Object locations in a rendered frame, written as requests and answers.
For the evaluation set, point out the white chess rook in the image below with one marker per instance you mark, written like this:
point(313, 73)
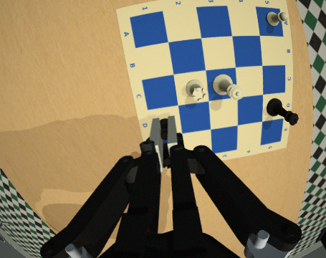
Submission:
point(195, 88)

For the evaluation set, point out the white chess pawn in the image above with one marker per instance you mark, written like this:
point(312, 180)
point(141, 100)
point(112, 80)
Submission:
point(273, 19)

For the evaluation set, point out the blue and cream chessboard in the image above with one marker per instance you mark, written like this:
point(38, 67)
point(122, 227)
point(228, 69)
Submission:
point(168, 43)

